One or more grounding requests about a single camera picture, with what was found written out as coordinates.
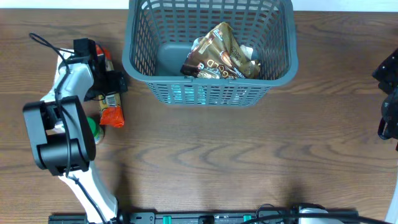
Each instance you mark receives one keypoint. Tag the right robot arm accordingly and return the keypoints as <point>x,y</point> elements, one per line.
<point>386,75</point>

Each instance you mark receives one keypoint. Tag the green lid spice jar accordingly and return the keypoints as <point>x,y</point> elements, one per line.
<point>96,130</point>

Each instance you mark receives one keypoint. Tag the dried mushroom pouch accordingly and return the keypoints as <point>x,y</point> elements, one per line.
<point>247,51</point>

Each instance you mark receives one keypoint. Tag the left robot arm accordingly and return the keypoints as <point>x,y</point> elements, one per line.
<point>60,136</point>

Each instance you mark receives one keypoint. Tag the spaghetti pack orange ends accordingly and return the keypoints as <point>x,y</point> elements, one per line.
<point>110,105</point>

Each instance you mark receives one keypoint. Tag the Nescafe Gold coffee bag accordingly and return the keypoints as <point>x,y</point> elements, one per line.
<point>218,56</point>

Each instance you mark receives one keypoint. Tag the white teal small packet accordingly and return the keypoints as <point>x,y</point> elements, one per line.
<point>189,94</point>

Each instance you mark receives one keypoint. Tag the grey plastic basket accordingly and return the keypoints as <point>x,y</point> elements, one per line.
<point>160,33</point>

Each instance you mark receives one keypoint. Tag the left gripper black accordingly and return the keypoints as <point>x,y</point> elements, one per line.
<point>113,83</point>

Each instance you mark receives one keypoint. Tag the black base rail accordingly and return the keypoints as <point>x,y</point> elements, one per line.
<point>209,217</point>

